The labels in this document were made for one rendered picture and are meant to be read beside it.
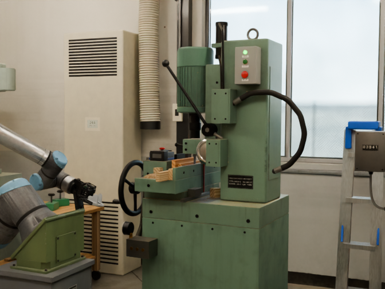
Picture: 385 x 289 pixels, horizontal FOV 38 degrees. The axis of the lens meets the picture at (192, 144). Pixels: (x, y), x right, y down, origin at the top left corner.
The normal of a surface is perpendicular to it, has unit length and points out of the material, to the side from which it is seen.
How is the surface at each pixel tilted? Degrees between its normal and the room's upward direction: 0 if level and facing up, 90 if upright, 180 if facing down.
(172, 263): 90
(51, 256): 90
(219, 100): 90
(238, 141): 90
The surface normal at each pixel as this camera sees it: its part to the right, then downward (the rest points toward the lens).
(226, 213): -0.44, 0.04
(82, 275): 0.92, 0.03
